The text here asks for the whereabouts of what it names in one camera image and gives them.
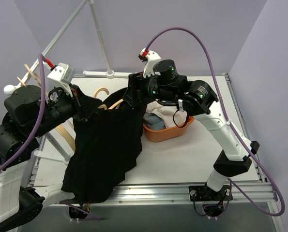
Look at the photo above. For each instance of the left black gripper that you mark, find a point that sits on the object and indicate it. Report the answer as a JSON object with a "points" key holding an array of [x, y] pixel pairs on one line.
{"points": [[77, 102]]}

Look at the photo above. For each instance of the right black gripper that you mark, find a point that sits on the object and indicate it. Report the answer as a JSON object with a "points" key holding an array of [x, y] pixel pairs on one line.
{"points": [[134, 87]]}

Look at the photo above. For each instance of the wooden hanger for black skirt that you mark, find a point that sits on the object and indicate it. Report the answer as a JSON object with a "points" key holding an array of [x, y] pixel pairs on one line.
{"points": [[113, 100]]}

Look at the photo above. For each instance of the blue denim skirt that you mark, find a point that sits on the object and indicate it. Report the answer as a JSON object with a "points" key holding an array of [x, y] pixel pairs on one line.
{"points": [[153, 122]]}

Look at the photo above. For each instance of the white pleated skirt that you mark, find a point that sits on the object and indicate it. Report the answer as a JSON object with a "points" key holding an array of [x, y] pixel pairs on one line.
{"points": [[167, 114]]}

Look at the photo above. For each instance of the black skirt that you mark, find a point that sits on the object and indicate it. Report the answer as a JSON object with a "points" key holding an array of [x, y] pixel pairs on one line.
{"points": [[107, 146]]}

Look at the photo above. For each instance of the wooden hanger for denim skirt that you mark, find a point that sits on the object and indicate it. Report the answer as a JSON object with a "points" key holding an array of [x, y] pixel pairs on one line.
{"points": [[67, 136]]}

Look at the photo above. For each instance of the wooden hanger for white skirt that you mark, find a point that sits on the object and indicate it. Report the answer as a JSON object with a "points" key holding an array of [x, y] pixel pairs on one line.
{"points": [[30, 74]]}

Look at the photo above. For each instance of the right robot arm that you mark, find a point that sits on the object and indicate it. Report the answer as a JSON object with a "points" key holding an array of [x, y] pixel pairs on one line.
{"points": [[200, 101]]}

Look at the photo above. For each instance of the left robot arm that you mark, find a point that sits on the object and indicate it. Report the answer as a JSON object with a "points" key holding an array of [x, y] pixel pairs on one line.
{"points": [[19, 131]]}

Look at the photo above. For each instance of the orange plastic basket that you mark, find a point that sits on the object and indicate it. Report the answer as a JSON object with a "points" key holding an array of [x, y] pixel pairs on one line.
{"points": [[156, 136]]}

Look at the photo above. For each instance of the white metal clothes rack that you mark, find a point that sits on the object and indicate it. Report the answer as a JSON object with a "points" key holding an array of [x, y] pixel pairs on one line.
{"points": [[28, 26]]}

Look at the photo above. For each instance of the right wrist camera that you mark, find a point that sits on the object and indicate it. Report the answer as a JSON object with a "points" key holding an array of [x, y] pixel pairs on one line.
{"points": [[150, 58]]}

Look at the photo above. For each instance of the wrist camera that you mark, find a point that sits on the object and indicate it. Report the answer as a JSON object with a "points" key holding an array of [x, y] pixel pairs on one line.
{"points": [[61, 76], [150, 58]]}

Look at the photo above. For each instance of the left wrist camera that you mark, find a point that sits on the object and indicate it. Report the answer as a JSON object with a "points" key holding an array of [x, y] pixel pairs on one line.
{"points": [[61, 76]]}

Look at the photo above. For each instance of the aluminium mounting rail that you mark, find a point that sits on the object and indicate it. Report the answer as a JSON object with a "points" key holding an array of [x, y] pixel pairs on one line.
{"points": [[179, 194]]}

